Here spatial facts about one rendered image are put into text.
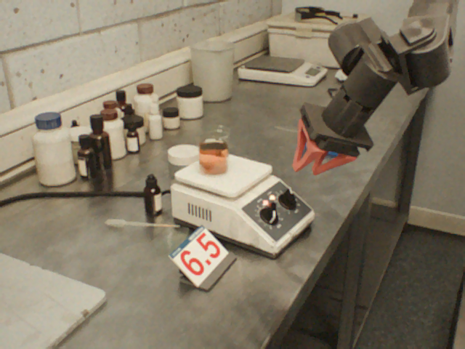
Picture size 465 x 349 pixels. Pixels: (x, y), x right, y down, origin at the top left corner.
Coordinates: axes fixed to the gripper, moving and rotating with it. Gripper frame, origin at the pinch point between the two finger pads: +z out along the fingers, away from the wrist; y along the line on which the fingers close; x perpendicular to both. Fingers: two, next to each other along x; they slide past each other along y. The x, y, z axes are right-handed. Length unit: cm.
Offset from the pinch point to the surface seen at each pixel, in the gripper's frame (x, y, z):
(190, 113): -49, -1, 33
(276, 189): -1.4, 1.1, 7.2
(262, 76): -78, -30, 35
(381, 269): -37, -89, 74
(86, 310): 17.0, 29.6, 15.6
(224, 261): 9.9, 10.4, 12.3
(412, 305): -23, -97, 74
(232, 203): 2.7, 9.6, 7.6
